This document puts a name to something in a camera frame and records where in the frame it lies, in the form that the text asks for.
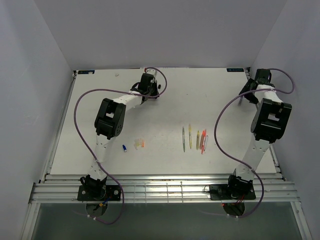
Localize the red gel pen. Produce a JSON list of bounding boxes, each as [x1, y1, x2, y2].
[[200, 129, 207, 154]]

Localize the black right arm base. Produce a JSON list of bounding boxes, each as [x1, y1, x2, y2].
[[203, 184, 256, 201]]

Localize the yellow gel pen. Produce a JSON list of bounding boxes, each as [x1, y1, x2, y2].
[[188, 123, 193, 149]]

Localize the purple gel pen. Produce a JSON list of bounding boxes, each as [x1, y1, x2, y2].
[[238, 96, 243, 106]]

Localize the right blue corner label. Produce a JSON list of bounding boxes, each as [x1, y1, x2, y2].
[[226, 68, 244, 73]]

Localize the yellow highlighter pen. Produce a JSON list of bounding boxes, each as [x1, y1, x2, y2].
[[196, 130, 200, 150]]

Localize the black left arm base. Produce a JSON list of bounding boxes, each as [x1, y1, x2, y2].
[[76, 185, 121, 202]]

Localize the blue gel pen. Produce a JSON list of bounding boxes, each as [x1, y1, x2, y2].
[[202, 135, 209, 153]]

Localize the blue pen cap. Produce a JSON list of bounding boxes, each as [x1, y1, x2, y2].
[[122, 144, 128, 153]]

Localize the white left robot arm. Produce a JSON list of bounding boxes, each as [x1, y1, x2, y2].
[[73, 67, 164, 200]]

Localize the aluminium front frame rails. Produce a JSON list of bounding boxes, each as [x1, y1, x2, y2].
[[29, 173, 300, 204]]

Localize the orange highlighter pen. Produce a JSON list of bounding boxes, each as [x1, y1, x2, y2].
[[199, 130, 205, 149]]

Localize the left blue corner label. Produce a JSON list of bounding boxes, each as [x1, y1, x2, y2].
[[77, 70, 95, 75]]

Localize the blue corner label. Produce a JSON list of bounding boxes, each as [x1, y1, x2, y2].
[[226, 68, 244, 73], [77, 70, 95, 75]]

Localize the green gel pen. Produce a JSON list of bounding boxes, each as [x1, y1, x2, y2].
[[182, 126, 186, 153]]

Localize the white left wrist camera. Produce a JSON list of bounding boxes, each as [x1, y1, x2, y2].
[[144, 68, 158, 78]]

